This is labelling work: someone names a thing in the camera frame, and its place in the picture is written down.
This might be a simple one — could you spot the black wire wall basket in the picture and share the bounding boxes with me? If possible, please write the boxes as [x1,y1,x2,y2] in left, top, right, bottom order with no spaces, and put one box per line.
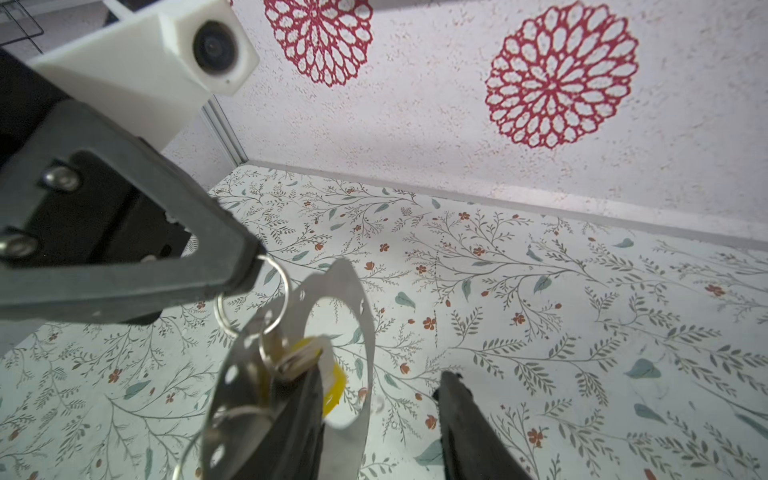
[1,0,45,54]

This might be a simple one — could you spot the yellow key tag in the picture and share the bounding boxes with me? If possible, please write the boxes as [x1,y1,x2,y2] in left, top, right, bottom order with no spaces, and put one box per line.
[265,336,347,419]

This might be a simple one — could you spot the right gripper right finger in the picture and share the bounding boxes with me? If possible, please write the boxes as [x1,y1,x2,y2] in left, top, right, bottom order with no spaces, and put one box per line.
[433,371,531,480]

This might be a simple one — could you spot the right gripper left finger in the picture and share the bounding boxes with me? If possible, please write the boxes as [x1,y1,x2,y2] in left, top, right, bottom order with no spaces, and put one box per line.
[232,366,324,479]

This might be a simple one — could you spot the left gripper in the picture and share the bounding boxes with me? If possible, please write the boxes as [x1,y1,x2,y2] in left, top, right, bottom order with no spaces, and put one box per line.
[1,52,265,324]

